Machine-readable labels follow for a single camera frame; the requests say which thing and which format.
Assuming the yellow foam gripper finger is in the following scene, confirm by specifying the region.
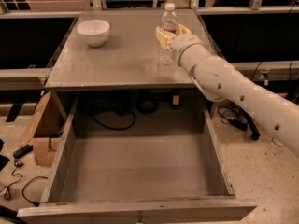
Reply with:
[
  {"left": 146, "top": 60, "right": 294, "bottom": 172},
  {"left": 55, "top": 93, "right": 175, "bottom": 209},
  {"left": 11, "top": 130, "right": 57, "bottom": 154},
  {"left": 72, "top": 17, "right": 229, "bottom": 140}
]
[
  {"left": 178, "top": 24, "right": 191, "bottom": 35},
  {"left": 156, "top": 26, "right": 175, "bottom": 50}
]

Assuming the clear plastic water bottle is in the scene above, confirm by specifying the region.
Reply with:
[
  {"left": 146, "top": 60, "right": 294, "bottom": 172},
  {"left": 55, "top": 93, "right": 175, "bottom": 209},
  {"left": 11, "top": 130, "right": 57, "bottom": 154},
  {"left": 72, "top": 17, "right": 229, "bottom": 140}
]
[{"left": 158, "top": 3, "right": 178, "bottom": 65}]

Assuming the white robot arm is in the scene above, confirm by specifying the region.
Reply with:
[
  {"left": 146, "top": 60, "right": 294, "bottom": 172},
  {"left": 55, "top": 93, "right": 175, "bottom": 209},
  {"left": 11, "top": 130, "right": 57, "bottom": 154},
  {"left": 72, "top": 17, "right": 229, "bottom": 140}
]
[{"left": 156, "top": 25, "right": 299, "bottom": 156}]

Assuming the grey open top drawer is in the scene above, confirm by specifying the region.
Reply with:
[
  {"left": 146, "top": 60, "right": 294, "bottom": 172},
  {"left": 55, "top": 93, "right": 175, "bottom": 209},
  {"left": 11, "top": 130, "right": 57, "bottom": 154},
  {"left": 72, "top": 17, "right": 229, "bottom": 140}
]
[{"left": 18, "top": 97, "right": 256, "bottom": 224}]

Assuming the grey wooden cabinet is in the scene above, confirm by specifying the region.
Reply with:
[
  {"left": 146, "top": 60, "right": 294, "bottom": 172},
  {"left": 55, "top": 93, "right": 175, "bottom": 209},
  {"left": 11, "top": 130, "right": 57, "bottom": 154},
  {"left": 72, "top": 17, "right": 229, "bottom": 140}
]
[{"left": 44, "top": 8, "right": 230, "bottom": 123}]

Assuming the white ceramic bowl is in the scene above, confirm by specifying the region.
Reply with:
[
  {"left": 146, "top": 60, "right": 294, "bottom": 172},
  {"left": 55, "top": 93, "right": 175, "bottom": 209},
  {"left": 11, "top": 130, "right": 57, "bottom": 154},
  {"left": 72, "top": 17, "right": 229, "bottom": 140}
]
[{"left": 77, "top": 20, "right": 110, "bottom": 47}]

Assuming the black power adapter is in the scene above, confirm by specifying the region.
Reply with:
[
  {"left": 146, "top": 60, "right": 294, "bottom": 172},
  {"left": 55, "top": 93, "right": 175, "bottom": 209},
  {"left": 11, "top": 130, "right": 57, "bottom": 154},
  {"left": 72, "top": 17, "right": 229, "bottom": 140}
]
[{"left": 229, "top": 119, "right": 248, "bottom": 131}]

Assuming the black metal stand leg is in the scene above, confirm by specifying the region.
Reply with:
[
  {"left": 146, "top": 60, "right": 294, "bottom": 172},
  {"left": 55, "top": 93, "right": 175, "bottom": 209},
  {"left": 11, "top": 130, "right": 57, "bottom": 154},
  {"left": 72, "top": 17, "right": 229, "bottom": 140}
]
[{"left": 242, "top": 111, "right": 260, "bottom": 141}]

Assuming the brown cardboard box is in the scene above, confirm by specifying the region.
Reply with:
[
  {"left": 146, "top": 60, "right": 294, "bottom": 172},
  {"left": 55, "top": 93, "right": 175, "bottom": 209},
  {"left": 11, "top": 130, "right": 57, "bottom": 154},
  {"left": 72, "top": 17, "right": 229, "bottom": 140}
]
[{"left": 18, "top": 91, "right": 65, "bottom": 167}]

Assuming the black cable in cabinet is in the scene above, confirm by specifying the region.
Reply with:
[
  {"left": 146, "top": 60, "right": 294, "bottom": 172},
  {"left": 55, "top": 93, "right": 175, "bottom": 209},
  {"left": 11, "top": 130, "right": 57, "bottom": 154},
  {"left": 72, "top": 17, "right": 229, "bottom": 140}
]
[{"left": 90, "top": 107, "right": 137, "bottom": 132}]

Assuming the black cable left floor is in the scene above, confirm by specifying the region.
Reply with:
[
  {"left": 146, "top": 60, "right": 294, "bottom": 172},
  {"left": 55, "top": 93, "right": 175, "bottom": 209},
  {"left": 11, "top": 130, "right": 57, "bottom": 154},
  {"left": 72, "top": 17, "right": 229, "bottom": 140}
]
[{"left": 0, "top": 159, "right": 49, "bottom": 207}]

